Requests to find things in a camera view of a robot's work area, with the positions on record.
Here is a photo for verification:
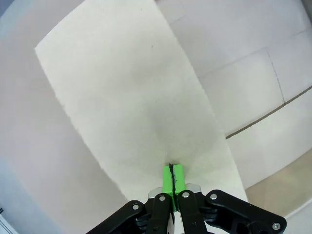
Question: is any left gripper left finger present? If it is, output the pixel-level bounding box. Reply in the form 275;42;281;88
90;165;175;234

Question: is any cream white cloth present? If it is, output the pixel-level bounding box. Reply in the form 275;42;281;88
34;0;249;234

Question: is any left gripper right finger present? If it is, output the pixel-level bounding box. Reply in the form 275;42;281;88
172;163;288;234

